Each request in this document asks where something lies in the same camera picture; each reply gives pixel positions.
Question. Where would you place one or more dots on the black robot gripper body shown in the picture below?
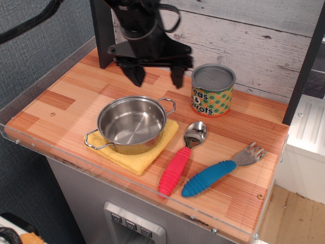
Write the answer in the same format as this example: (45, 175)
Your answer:
(146, 41)

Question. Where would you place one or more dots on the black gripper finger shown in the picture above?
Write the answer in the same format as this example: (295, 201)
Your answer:
(134, 72)
(177, 74)

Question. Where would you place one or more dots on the blue handled metal fork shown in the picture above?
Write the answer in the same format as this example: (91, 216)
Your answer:
(207, 177)

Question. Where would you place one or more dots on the silver steel pan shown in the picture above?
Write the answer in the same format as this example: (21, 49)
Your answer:
(131, 125)

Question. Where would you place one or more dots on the peas and carrots can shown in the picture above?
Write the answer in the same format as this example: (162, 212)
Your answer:
(212, 90)

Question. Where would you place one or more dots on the yellow folded cloth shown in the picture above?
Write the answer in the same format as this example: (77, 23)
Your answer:
(138, 163)

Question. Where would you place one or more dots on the silver dispenser button panel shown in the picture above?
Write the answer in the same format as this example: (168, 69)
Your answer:
(128, 227)

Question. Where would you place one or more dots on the orange object at corner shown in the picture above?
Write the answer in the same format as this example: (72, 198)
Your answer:
(31, 238)

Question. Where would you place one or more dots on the dark grey left post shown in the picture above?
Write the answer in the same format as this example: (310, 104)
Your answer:
(103, 29)

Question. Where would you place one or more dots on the dark grey post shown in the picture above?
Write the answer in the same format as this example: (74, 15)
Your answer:
(103, 29)
(305, 69)

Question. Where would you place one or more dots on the red handled metal spoon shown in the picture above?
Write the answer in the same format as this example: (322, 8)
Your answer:
(194, 136)

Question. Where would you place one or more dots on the dark grey right post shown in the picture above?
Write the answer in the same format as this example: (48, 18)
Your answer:
(305, 69)

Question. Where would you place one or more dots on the clear acrylic guard rail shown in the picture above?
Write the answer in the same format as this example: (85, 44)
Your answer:
(56, 119)

